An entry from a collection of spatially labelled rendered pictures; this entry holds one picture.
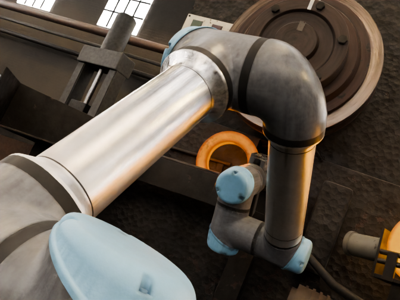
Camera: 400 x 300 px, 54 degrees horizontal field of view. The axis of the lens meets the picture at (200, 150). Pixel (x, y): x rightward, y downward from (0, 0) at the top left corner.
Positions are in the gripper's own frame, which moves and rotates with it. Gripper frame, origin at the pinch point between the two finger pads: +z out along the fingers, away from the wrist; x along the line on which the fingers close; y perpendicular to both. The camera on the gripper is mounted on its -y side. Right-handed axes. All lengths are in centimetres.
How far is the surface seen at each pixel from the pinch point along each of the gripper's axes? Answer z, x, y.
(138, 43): 578, 441, 57
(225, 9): 27, 40, 48
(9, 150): 132, 240, -81
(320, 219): -7.3, -17.6, -4.0
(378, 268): -18.9, -32.7, -6.5
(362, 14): 12, -8, 52
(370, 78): 6.6, -16.6, 34.9
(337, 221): -6.9, -21.6, -2.9
